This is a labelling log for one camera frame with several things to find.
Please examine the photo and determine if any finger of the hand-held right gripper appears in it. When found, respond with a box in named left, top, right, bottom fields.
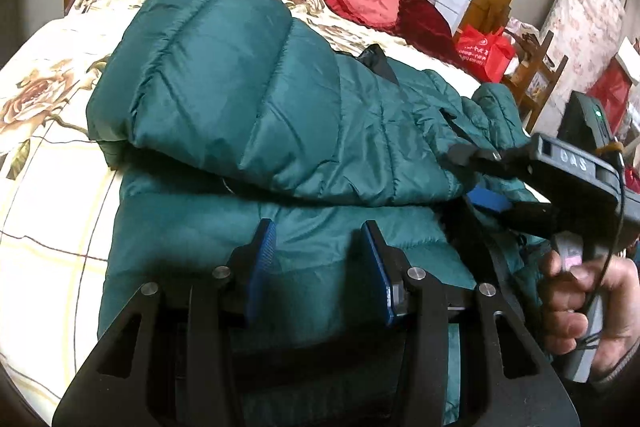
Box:
left=447, top=143, right=535, bottom=181
left=471, top=187, right=556, bottom=238

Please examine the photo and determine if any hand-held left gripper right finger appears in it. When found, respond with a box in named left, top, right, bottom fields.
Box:
left=361, top=220, right=571, bottom=427

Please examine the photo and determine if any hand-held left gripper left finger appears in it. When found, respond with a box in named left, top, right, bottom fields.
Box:
left=51, top=218, right=278, bottom=427

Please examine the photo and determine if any green down jacket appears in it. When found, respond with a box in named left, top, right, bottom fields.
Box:
left=85, top=0, right=556, bottom=427

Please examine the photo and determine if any person's right forearm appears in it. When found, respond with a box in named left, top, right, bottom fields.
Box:
left=592, top=344, right=640, bottom=395

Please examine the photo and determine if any person's right hand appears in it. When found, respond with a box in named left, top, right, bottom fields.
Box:
left=540, top=249, right=640, bottom=358

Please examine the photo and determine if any red cloth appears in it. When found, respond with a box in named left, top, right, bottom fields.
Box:
left=597, top=57, right=636, bottom=122

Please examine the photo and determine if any wooden chair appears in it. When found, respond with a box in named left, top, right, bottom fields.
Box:
left=502, top=27, right=568, bottom=132

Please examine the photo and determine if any red shopping bag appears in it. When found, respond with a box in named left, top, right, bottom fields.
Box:
left=454, top=24, right=516, bottom=82

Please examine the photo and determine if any pink floral mattress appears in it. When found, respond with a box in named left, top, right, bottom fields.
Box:
left=537, top=0, right=626, bottom=128

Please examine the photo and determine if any dark red cushion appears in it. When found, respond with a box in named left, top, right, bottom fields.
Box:
left=395, top=0, right=463, bottom=58

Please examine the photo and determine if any floral bed sheet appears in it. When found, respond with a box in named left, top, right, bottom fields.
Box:
left=0, top=0, right=501, bottom=413

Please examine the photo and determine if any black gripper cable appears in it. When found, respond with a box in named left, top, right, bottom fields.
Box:
left=575, top=142, right=628, bottom=348

